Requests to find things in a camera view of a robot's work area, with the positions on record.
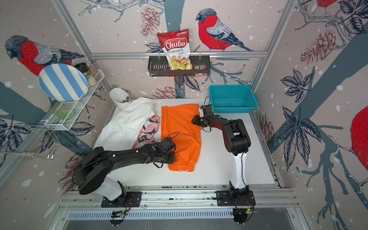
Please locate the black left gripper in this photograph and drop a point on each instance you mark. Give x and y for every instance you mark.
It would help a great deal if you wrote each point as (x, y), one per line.
(172, 158)

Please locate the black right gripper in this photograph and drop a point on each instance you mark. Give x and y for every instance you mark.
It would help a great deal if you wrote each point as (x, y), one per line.
(196, 119)

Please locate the orange shorts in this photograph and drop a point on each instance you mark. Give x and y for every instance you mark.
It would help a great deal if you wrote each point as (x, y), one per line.
(176, 122)

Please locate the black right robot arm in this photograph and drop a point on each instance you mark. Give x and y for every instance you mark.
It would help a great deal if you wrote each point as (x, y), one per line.
(236, 141)

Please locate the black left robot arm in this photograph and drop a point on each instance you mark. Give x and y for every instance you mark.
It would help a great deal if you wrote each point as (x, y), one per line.
(90, 175)

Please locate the pink patterned shorts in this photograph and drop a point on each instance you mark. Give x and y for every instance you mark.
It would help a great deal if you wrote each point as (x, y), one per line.
(149, 129)

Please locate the white shorts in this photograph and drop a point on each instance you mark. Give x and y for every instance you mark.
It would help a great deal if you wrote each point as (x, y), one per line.
(122, 131)

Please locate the teal plastic basket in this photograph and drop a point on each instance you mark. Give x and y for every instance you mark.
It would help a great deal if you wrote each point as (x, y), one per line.
(232, 99)

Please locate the small snack packet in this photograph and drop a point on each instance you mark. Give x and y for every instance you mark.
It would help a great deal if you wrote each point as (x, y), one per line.
(199, 67)

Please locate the white ceramic cup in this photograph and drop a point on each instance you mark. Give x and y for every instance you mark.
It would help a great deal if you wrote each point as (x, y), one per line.
(120, 97)

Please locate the red Chuba chips bag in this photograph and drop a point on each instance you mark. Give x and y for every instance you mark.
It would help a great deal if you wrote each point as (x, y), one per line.
(176, 47)

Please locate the dark lid spice jar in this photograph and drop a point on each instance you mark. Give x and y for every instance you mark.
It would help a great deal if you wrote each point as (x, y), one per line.
(82, 67)

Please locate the blue white striped plate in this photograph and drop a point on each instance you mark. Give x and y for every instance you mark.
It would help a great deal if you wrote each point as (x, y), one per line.
(63, 82)

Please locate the black wire wall basket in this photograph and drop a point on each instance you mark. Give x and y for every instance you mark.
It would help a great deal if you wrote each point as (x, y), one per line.
(159, 67)

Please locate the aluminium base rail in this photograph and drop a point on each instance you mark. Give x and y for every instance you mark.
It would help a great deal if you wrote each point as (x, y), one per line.
(167, 203)

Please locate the clear acrylic wall shelf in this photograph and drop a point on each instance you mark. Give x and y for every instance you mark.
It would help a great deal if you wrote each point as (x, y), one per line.
(77, 107)

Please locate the chrome wire wall rack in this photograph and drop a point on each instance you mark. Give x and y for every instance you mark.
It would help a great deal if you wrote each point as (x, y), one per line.
(31, 141)

